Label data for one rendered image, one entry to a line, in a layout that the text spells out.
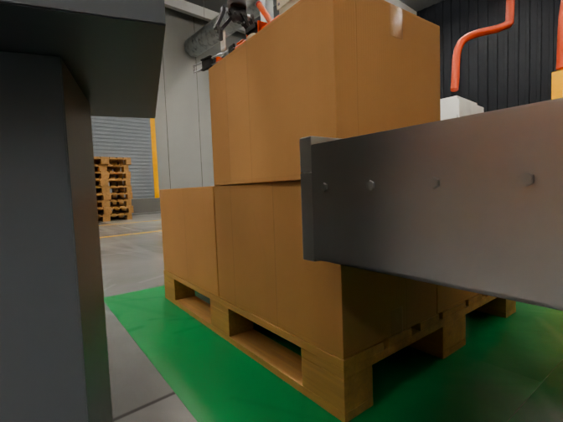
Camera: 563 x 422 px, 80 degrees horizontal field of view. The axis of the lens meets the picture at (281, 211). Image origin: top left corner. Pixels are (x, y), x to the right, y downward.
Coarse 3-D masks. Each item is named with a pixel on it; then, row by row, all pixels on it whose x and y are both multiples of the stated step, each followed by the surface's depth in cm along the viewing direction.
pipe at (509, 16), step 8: (512, 0) 729; (560, 0) 626; (512, 8) 730; (560, 8) 624; (512, 16) 731; (560, 16) 625; (504, 24) 733; (512, 24) 736; (560, 24) 625; (472, 32) 736; (480, 32) 735; (488, 32) 737; (496, 32) 740; (560, 32) 626; (464, 40) 734; (560, 40) 626; (456, 48) 734; (560, 48) 627; (456, 56) 728; (560, 56) 628; (456, 64) 724; (560, 64) 629; (456, 72) 721; (456, 80) 717; (456, 88) 715
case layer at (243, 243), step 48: (192, 192) 134; (240, 192) 104; (288, 192) 85; (192, 240) 138; (240, 240) 106; (288, 240) 87; (240, 288) 108; (288, 288) 88; (336, 288) 74; (384, 288) 82; (432, 288) 96; (336, 336) 75; (384, 336) 83
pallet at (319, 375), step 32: (192, 288) 141; (224, 320) 119; (256, 320) 102; (448, 320) 102; (256, 352) 105; (288, 352) 104; (320, 352) 80; (384, 352) 83; (448, 352) 102; (320, 384) 80; (352, 384) 76; (352, 416) 76
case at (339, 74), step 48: (336, 0) 68; (384, 0) 77; (240, 48) 97; (288, 48) 80; (336, 48) 68; (384, 48) 77; (432, 48) 88; (240, 96) 99; (288, 96) 81; (336, 96) 69; (384, 96) 78; (432, 96) 89; (240, 144) 101; (288, 144) 82
